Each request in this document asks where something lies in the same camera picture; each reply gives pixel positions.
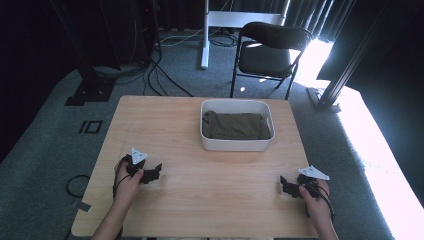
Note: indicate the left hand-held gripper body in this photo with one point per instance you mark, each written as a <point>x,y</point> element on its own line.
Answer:
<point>137,158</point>

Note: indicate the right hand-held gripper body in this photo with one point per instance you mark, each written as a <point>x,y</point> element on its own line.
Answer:
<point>312,175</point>

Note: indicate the white plastic bin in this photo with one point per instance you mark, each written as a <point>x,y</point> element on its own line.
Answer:
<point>237,145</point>

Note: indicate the olive green cloth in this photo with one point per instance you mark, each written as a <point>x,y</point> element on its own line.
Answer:
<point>235,126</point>

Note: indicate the person's left hand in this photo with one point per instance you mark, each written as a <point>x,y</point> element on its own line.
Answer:
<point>128,186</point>

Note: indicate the person's right hand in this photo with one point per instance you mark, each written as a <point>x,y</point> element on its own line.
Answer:
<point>316,205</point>

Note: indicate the black aluminium profile stand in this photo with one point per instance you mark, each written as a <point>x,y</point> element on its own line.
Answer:
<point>328,96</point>

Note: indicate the black folding chair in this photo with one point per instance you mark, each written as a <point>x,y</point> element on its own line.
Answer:
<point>266,56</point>

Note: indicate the dark curtain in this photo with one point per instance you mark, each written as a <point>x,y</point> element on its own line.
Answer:
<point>320,16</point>

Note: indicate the black stand with base plate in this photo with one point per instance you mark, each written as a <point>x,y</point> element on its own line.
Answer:
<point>90,90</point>

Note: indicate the white metal desk frame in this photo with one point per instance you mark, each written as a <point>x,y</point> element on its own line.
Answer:
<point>213,20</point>

